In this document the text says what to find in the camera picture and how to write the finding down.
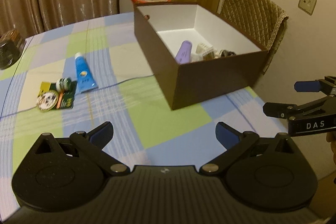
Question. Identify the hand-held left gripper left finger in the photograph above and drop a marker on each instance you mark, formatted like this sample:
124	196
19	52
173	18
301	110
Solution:
102	132

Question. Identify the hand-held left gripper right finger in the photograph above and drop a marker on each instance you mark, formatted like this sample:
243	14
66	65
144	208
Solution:
227	134

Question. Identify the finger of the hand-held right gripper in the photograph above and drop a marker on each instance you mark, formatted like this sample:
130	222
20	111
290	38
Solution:
278	109
305	86

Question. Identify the brown storage box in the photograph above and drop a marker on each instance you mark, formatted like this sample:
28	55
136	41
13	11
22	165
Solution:
210	82

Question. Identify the dark brown pouch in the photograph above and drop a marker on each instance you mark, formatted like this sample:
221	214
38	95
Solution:
223	54

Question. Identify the small white box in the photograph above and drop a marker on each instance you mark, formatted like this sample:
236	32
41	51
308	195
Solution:
204	47

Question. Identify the purple tube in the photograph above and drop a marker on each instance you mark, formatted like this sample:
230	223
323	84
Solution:
183	52

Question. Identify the plaid cloth covered desktop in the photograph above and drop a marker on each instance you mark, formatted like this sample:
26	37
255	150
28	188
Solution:
157	129

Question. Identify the person's right hand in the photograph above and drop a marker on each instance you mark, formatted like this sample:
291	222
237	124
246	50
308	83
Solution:
332	140

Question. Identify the green yellow packet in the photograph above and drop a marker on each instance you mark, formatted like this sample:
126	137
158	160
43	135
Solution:
67	100

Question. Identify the blue tube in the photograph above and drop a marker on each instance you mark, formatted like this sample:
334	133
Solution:
84	74

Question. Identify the small green jar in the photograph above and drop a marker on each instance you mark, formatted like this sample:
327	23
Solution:
63	83

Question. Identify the chair with quilted cover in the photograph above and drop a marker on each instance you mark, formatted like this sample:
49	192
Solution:
249	16

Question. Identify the dark plastic wrapped jar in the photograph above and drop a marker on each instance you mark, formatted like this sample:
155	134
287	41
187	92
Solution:
10	50

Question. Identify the wall socket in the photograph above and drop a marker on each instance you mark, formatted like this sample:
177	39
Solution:
307	3

